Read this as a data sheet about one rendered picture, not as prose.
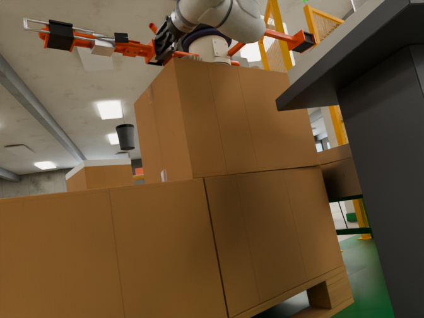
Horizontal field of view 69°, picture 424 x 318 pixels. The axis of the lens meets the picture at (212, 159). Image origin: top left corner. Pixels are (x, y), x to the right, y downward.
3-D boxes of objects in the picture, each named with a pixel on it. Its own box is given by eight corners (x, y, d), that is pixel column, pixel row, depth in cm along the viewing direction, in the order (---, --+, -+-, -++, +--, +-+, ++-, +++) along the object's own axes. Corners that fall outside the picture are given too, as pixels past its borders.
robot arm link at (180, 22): (180, 21, 94) (171, 31, 99) (204, 27, 100) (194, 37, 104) (176, -6, 96) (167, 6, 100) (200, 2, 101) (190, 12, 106)
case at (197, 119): (257, 182, 158) (242, 108, 164) (320, 164, 125) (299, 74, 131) (146, 196, 125) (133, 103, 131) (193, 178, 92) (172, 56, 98)
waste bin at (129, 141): (118, 147, 851) (115, 125, 862) (119, 151, 903) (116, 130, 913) (137, 145, 864) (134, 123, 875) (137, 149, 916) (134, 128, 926)
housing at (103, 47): (110, 57, 111) (108, 46, 112) (116, 47, 106) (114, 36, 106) (89, 54, 107) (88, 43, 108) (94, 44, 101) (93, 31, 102)
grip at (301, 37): (301, 53, 136) (298, 43, 137) (317, 43, 130) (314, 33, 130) (288, 50, 132) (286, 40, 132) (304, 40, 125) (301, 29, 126)
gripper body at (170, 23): (170, 7, 101) (157, 23, 108) (173, 31, 99) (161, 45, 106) (188, 12, 105) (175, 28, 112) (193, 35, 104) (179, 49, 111)
